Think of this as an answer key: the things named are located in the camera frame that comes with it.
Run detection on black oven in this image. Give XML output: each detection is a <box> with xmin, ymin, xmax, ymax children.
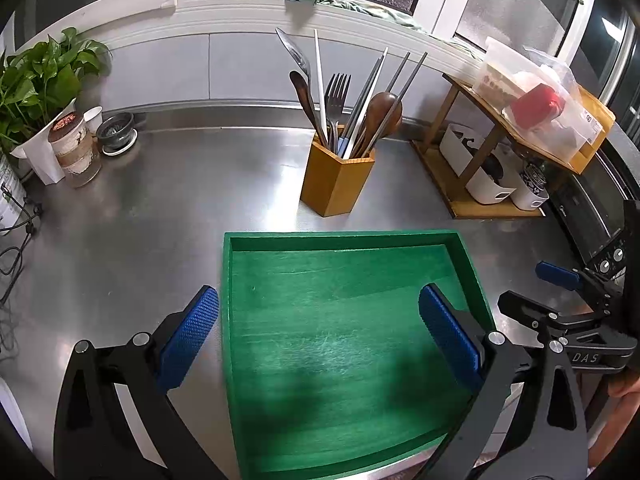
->
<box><xmin>547</xmin><ymin>150</ymin><xmax>640</xmax><ymax>281</ymax></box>

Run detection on hexagonal wooden utensil holder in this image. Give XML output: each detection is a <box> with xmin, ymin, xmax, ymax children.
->
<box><xmin>299</xmin><ymin>125</ymin><xmax>377</xmax><ymax>218</ymax></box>

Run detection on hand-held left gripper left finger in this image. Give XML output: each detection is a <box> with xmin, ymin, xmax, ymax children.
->
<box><xmin>52</xmin><ymin>285</ymin><xmax>221</xmax><ymax>480</ymax></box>

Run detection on brown cardboard box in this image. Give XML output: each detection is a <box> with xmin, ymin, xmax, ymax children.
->
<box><xmin>570</xmin><ymin>85</ymin><xmax>617</xmax><ymax>175</ymax></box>

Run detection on large wooden spoon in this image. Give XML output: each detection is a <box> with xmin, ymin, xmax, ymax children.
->
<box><xmin>357</xmin><ymin>91</ymin><xmax>404</xmax><ymax>158</ymax></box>

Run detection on blue and white ceramic jar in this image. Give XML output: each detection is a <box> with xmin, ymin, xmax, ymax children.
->
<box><xmin>520</xmin><ymin>160</ymin><xmax>550</xmax><ymax>196</ymax></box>

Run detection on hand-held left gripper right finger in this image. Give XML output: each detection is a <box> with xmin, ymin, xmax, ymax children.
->
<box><xmin>417</xmin><ymin>283</ymin><xmax>588</xmax><ymax>480</ymax></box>

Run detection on small white plastic basket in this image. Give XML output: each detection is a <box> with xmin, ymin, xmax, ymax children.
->
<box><xmin>510</xmin><ymin>157</ymin><xmax>550</xmax><ymax>212</ymax></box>

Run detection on red container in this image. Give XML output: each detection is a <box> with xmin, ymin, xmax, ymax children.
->
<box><xmin>510</xmin><ymin>84</ymin><xmax>566</xmax><ymax>133</ymax></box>

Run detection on green leafy plant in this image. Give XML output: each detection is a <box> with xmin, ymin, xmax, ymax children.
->
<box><xmin>0</xmin><ymin>27</ymin><xmax>112</xmax><ymax>161</ymax></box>

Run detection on silver metal chopstick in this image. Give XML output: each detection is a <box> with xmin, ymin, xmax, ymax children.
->
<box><xmin>342</xmin><ymin>56</ymin><xmax>382</xmax><ymax>157</ymax></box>
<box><xmin>357</xmin><ymin>51</ymin><xmax>412</xmax><ymax>158</ymax></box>

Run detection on clear plastic container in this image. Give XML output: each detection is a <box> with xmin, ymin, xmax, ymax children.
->
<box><xmin>472</xmin><ymin>36</ymin><xmax>586</xmax><ymax>158</ymax></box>

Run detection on large white plastic basket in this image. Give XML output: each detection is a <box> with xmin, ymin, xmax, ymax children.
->
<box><xmin>439</xmin><ymin>122</ymin><xmax>518</xmax><ymax>206</ymax></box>

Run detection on black item in basket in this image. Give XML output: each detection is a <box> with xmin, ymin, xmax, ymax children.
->
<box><xmin>462</xmin><ymin>132</ymin><xmax>506</xmax><ymax>183</ymax></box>

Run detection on black cables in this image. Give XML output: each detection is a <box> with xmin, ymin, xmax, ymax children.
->
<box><xmin>0</xmin><ymin>185</ymin><xmax>46</xmax><ymax>361</ymax></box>

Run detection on glass jar with printed lid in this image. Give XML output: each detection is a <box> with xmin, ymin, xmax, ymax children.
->
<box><xmin>47</xmin><ymin>112</ymin><xmax>103</xmax><ymax>188</ymax></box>

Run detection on grey ceramic bowl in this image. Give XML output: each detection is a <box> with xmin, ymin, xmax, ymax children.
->
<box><xmin>96</xmin><ymin>111</ymin><xmax>137</xmax><ymax>156</ymax></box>

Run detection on small white cup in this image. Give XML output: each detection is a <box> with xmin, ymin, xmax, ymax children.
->
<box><xmin>82</xmin><ymin>106</ymin><xmax>104</xmax><ymax>136</ymax></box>

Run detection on metal fork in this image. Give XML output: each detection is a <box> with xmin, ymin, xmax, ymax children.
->
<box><xmin>334</xmin><ymin>73</ymin><xmax>352</xmax><ymax>138</ymax></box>
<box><xmin>324</xmin><ymin>75</ymin><xmax>343</xmax><ymax>141</ymax></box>

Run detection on slim dark wooden spoon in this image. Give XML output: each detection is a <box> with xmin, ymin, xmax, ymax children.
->
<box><xmin>289</xmin><ymin>71</ymin><xmax>328</xmax><ymax>150</ymax></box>

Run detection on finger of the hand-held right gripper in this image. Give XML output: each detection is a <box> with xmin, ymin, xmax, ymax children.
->
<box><xmin>497</xmin><ymin>290</ymin><xmax>621</xmax><ymax>346</ymax></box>
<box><xmin>535</xmin><ymin>260</ymin><xmax>621</xmax><ymax>312</ymax></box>

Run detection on wooden shelf rack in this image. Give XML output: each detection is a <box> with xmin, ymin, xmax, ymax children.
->
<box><xmin>411</xmin><ymin>72</ymin><xmax>608</xmax><ymax>220</ymax></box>

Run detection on person's right hand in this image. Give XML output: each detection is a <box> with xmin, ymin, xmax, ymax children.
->
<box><xmin>610</xmin><ymin>377</ymin><xmax>640</xmax><ymax>401</ymax></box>

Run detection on white paper bag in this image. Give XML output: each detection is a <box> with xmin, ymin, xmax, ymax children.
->
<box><xmin>10</xmin><ymin>97</ymin><xmax>78</xmax><ymax>186</ymax></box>

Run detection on metal spoon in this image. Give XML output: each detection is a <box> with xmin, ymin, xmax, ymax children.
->
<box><xmin>275</xmin><ymin>28</ymin><xmax>328</xmax><ymax>148</ymax></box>

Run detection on green wooden tray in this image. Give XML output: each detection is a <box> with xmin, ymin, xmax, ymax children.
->
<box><xmin>221</xmin><ymin>230</ymin><xmax>498</xmax><ymax>480</ymax></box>

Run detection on white ribbed plant pot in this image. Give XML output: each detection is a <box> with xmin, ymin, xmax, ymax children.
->
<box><xmin>0</xmin><ymin>152</ymin><xmax>28</xmax><ymax>236</ymax></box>

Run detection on white chopstick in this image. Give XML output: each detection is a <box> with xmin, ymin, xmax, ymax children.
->
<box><xmin>349</xmin><ymin>47</ymin><xmax>389</xmax><ymax>159</ymax></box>
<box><xmin>313</xmin><ymin>30</ymin><xmax>330</xmax><ymax>152</ymax></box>

